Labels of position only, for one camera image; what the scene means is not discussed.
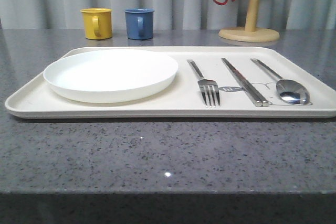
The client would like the silver metal fork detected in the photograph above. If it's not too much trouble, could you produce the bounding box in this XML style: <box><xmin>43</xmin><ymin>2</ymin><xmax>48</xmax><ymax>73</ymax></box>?
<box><xmin>187</xmin><ymin>59</ymin><xmax>221</xmax><ymax>107</ymax></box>

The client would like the white round plate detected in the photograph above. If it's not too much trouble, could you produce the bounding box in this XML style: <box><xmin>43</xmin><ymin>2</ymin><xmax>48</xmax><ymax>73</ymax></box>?
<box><xmin>43</xmin><ymin>49</ymin><xmax>179</xmax><ymax>103</ymax></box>

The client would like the silver metal chopstick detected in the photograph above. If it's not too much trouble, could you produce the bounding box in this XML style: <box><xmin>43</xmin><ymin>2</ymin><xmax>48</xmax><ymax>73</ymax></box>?
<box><xmin>221</xmin><ymin>57</ymin><xmax>264</xmax><ymax>108</ymax></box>
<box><xmin>223</xmin><ymin>57</ymin><xmax>270</xmax><ymax>108</ymax></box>

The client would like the silver metal spoon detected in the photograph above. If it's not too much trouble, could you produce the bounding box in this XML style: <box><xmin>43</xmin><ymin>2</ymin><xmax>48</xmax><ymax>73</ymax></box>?
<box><xmin>251</xmin><ymin>58</ymin><xmax>310</xmax><ymax>105</ymax></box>

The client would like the cream rabbit serving tray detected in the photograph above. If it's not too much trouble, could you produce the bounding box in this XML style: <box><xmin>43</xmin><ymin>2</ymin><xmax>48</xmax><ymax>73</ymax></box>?
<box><xmin>5</xmin><ymin>47</ymin><xmax>335</xmax><ymax>119</ymax></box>

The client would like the blue enamel mug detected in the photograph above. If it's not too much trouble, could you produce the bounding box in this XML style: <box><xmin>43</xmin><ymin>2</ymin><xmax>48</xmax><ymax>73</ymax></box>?
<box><xmin>124</xmin><ymin>8</ymin><xmax>154</xmax><ymax>40</ymax></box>

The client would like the yellow enamel mug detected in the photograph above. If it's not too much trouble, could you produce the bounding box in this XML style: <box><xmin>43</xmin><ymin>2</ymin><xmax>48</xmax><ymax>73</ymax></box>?
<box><xmin>80</xmin><ymin>8</ymin><xmax>112</xmax><ymax>40</ymax></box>

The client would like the wooden mug tree stand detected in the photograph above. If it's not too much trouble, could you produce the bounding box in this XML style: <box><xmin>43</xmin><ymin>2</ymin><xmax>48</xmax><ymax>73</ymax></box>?
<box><xmin>218</xmin><ymin>0</ymin><xmax>280</xmax><ymax>42</ymax></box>

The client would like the grey pleated curtain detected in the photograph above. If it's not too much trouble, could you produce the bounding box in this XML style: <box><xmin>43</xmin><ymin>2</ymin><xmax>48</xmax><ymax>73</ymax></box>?
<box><xmin>1</xmin><ymin>0</ymin><xmax>335</xmax><ymax>30</ymax></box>

